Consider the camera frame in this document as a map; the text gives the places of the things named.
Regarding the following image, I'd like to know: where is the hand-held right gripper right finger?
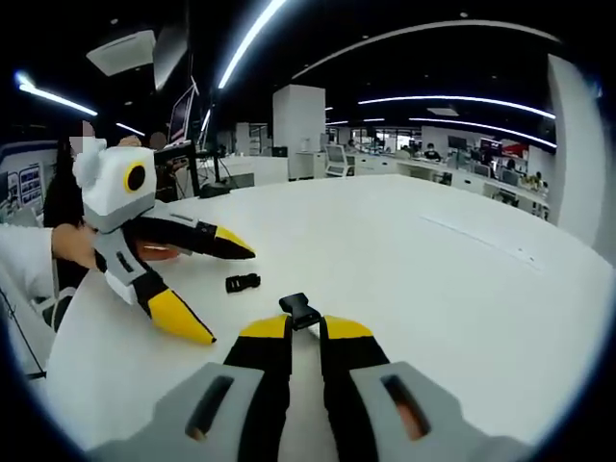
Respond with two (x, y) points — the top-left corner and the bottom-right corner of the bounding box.
(320, 315), (530, 462)

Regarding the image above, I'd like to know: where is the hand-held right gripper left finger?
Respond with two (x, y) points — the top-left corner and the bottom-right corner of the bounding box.
(90, 315), (294, 462)

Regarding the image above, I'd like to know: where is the black plastic buckle socket part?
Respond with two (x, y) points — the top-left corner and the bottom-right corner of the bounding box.
(278, 292), (322, 331)

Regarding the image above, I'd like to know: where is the black plastic buckle pronged part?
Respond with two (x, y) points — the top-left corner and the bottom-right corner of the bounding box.
(225, 272), (262, 294)

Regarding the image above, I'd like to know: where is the person's left hand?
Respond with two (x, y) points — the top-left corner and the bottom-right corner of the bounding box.
(51, 223), (105, 269)

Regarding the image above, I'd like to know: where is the black monitor stand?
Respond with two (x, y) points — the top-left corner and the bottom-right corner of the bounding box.
(153, 141), (227, 201)

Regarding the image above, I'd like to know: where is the computer monitor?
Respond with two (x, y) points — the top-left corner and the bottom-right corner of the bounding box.
(167, 75), (199, 144)

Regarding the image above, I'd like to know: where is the white ceiling light strip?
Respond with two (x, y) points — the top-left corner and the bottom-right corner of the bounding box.
(358, 94), (557, 119)
(17, 82), (98, 117)
(408, 117), (557, 148)
(218, 0), (286, 90)

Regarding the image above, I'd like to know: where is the ceiling air conditioner unit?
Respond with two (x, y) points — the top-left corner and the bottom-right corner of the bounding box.
(86, 29), (158, 76)

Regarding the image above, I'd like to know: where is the white office chair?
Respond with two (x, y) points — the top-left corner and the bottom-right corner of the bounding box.
(324, 143), (358, 178)

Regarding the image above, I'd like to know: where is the row of white office desks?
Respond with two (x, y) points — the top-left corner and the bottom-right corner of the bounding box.
(346, 153), (550, 220)

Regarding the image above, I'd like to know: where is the wall poster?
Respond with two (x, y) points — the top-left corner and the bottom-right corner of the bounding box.
(0, 161), (44, 216)

